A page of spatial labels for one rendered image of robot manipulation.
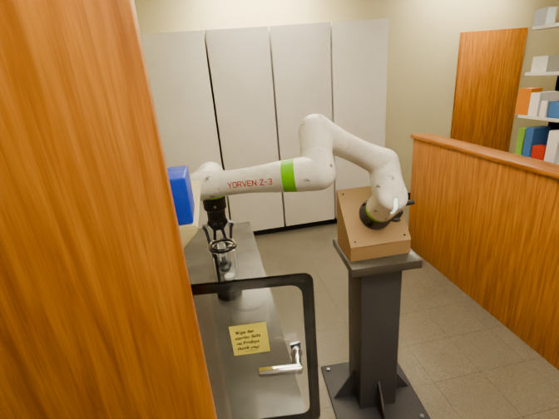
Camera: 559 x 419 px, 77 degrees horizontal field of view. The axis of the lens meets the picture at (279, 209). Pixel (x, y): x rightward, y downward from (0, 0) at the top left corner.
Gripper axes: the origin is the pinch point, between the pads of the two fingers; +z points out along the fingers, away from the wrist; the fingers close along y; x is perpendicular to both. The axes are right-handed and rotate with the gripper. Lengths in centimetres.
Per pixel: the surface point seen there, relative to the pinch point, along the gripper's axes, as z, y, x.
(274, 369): -16, -10, 85
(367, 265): 11, -62, 12
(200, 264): 11.6, 11.6, -13.5
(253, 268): 11.4, -12.6, -1.5
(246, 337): -20, -5, 79
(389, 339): 58, -76, 8
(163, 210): -52, 5, 86
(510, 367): 105, -159, 2
